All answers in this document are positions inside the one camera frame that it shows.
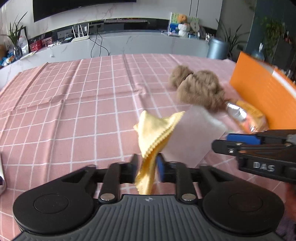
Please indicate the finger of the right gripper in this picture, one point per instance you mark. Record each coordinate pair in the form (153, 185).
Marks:
(232, 148)
(264, 138)

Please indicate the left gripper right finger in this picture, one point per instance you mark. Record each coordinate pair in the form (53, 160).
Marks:
(180, 175)

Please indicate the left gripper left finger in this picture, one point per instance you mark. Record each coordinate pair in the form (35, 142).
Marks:
(112, 177)

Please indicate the orange wet wipes pack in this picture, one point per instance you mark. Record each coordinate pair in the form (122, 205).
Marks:
(249, 118)

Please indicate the yellow cloth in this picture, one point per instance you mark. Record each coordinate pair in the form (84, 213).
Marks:
(153, 135)

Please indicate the brown plush towel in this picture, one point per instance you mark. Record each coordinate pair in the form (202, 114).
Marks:
(198, 88)

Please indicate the person left hand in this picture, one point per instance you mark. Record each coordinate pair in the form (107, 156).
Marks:
(290, 203)

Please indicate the orange cardboard box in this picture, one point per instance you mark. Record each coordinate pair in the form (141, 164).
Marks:
(267, 89)

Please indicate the pink checkered tablecloth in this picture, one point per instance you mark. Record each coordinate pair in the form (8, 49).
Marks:
(59, 117)

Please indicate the blue water jug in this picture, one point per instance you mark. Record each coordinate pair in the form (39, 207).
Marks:
(258, 54)

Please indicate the grey metal trash can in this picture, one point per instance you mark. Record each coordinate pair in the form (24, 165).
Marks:
(218, 49)

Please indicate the tall green floor plant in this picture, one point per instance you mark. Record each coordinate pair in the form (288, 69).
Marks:
(233, 39)

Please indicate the round paper fan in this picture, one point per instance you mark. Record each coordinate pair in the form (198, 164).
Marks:
(194, 24)

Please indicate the brown teddy bear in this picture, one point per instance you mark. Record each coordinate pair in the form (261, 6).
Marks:
(181, 19)

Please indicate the white wifi router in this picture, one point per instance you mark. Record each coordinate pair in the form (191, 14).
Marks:
(80, 33)

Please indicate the red gift box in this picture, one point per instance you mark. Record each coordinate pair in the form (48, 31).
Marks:
(39, 44)

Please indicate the brown gourd vase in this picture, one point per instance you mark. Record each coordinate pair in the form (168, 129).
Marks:
(3, 51)

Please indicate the potted plant in vase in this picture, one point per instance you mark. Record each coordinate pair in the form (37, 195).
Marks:
(14, 34)

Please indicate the black curved television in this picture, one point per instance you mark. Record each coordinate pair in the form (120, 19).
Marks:
(45, 8)

